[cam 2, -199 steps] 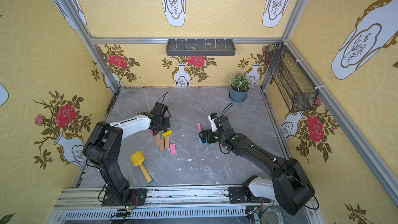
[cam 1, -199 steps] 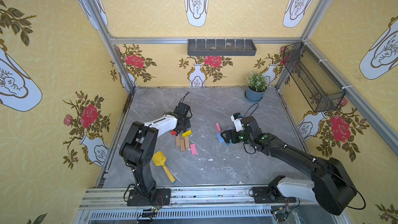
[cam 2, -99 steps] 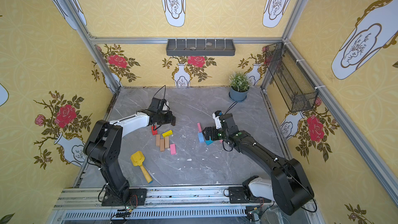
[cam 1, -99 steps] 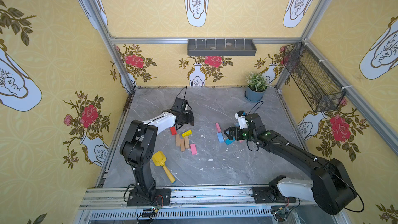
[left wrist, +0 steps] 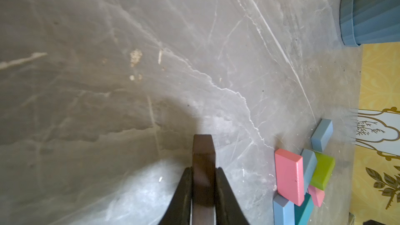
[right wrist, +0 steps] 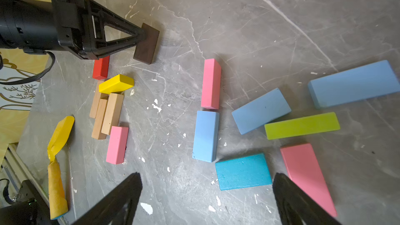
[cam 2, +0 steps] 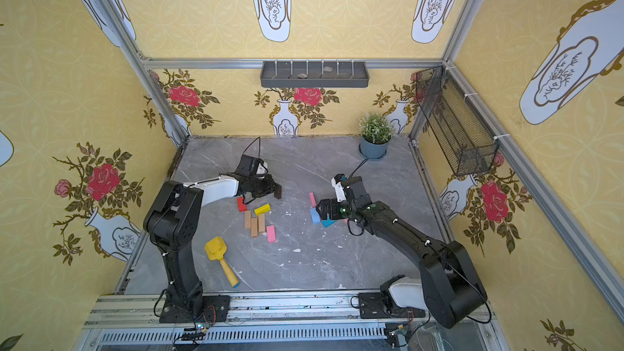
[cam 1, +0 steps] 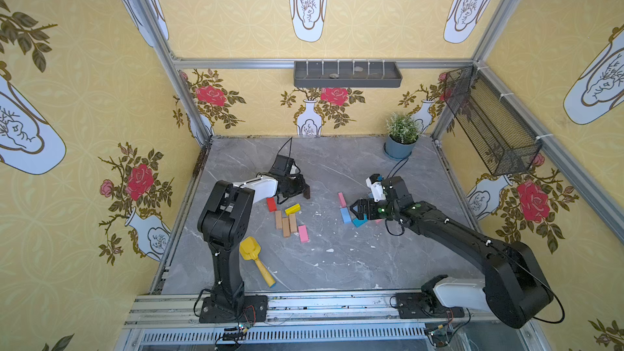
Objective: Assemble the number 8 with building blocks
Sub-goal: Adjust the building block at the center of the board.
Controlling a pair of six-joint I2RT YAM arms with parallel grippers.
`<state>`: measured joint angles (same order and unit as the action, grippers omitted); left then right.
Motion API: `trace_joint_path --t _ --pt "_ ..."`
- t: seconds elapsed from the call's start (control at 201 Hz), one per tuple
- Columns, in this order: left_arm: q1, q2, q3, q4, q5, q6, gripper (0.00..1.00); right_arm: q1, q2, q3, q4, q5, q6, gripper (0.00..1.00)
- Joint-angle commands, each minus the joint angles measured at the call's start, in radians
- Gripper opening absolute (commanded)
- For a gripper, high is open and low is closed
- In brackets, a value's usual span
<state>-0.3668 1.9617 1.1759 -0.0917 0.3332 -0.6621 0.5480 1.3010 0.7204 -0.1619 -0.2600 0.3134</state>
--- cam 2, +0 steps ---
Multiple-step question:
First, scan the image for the dark brown block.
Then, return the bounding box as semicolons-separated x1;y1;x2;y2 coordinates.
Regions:
274;185;282;199

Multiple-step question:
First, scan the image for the yellow block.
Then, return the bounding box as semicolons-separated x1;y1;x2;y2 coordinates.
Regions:
253;204;271;215

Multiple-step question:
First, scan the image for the red block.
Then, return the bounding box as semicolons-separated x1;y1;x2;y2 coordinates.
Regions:
237;197;248;212

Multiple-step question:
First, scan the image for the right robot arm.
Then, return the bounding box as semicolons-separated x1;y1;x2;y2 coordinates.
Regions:
315;199;488;328

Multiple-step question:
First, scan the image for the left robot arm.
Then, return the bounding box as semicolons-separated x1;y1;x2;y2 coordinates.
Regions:
144;174;282;319

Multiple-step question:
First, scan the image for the teal block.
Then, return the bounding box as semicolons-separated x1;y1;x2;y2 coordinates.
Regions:
321;219;336;228

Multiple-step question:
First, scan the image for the light blue long block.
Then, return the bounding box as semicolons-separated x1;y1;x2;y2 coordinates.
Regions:
310;208;321;224

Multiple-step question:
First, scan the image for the natural wood block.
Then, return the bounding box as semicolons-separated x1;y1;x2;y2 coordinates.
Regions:
250;217;260;238
244;211;252;230
258;214;267;233

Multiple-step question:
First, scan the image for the blue plant pot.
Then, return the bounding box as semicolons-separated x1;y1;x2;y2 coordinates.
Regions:
358;136;389;160

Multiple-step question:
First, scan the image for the yellow toy shovel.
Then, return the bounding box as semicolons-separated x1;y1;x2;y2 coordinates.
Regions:
205;237;240;288

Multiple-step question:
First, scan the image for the green artificial plant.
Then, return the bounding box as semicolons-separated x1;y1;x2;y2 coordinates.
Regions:
360;113;395;145

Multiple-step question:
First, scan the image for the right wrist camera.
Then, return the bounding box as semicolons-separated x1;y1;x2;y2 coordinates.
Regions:
331;174;372;207

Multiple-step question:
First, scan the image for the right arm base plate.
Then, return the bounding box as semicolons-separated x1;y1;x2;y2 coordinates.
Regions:
357;292;427;320

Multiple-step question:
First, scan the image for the aluminium rail frame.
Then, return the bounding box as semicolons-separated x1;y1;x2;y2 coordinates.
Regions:
73;289;510;350

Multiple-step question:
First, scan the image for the grey wall shelf tray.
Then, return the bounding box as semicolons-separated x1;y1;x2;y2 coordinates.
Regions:
260;59;370;89

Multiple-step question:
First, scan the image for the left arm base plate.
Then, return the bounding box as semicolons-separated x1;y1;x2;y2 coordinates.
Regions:
159;295;231;323

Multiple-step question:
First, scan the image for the black wire mesh basket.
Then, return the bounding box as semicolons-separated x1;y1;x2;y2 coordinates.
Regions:
417;67;499;176

